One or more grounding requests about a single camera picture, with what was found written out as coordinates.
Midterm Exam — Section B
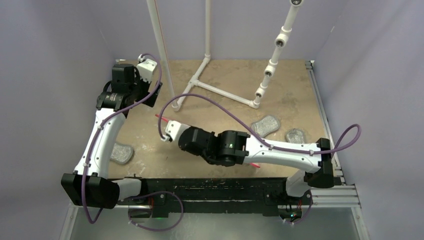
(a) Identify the pink framed whiteboard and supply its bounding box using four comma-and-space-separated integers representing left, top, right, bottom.
155, 114, 261, 169

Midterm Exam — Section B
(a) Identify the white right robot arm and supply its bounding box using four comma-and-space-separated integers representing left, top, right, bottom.
177, 126, 335, 204

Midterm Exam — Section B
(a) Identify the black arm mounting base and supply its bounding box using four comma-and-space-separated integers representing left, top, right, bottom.
117, 177, 312, 218

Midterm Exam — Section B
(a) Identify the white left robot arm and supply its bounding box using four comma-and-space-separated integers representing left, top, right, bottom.
61, 59, 162, 209

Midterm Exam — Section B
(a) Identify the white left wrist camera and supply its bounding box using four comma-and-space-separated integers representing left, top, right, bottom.
136, 58, 157, 83

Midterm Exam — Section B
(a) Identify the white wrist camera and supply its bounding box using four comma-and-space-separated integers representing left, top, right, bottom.
136, 58, 157, 83
162, 120, 191, 142

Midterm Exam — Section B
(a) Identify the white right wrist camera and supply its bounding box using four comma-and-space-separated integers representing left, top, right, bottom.
162, 120, 191, 142

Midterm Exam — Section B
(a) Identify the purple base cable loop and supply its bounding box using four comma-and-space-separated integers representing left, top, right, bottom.
127, 191, 184, 232

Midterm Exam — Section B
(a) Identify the white PVC pipe frame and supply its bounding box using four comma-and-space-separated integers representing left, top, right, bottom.
145, 0, 306, 112

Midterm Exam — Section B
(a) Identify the aluminium rail frame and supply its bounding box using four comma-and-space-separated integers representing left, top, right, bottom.
59, 59, 370, 240

